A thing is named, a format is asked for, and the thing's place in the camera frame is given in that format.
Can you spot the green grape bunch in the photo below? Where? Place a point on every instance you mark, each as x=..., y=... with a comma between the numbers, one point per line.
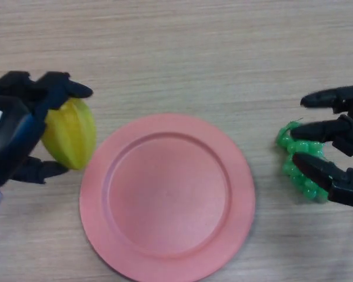
x=306, y=147

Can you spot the pink round plate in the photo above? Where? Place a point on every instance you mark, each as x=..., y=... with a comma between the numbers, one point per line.
x=167, y=194

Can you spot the yellow starfruit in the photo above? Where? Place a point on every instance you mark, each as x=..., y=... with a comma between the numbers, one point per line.
x=73, y=135

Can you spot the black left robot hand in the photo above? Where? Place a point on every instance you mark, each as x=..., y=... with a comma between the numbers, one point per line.
x=14, y=135

